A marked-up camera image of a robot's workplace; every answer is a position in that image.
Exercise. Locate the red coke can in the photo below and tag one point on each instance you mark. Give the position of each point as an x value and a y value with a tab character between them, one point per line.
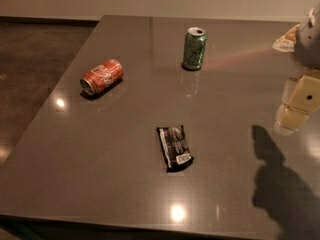
101	77

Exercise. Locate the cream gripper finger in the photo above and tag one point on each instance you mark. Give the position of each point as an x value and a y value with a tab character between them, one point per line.
300	99
286	42

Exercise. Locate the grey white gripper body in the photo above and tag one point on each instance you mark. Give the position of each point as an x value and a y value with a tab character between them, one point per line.
308	45

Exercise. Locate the green soda can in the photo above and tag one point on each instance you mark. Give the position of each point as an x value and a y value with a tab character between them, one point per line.
194	48

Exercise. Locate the black snack bar wrapper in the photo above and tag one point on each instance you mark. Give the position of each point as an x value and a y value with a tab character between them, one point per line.
175	148

